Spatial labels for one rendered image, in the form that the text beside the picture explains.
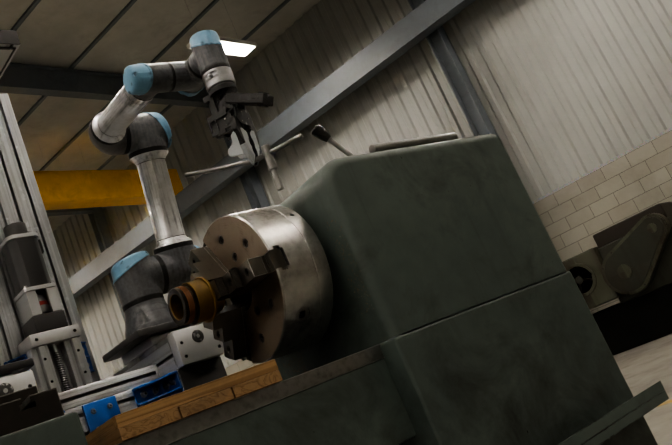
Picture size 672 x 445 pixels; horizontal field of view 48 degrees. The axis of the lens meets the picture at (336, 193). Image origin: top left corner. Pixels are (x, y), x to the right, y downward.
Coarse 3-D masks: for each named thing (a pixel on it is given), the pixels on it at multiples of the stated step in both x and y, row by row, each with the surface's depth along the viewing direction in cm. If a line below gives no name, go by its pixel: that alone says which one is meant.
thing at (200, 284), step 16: (176, 288) 148; (192, 288) 148; (208, 288) 149; (176, 304) 151; (192, 304) 146; (208, 304) 148; (224, 304) 152; (176, 320) 149; (192, 320) 148; (208, 320) 151
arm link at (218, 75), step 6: (222, 66) 186; (210, 72) 185; (216, 72) 185; (222, 72) 185; (228, 72) 186; (204, 78) 186; (210, 78) 185; (216, 78) 184; (222, 78) 185; (228, 78) 185; (234, 78) 188; (210, 84) 185; (216, 84) 185
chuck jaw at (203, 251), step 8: (200, 248) 163; (208, 248) 164; (192, 256) 162; (200, 256) 161; (208, 256) 162; (216, 256) 162; (192, 264) 162; (200, 264) 159; (208, 264) 159; (216, 264) 160; (192, 272) 159; (200, 272) 156; (208, 272) 157; (216, 272) 158; (224, 272) 158; (192, 280) 155; (208, 280) 155
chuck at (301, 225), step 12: (288, 216) 157; (300, 216) 158; (300, 228) 154; (312, 240) 153; (312, 252) 152; (324, 252) 154; (324, 264) 153; (324, 276) 152; (324, 288) 152; (324, 300) 152; (324, 312) 153; (324, 324) 155
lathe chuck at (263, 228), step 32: (224, 224) 158; (256, 224) 151; (288, 224) 154; (224, 256) 160; (256, 256) 150; (288, 256) 148; (256, 288) 152; (288, 288) 146; (256, 320) 154; (288, 320) 147; (256, 352) 156; (288, 352) 155
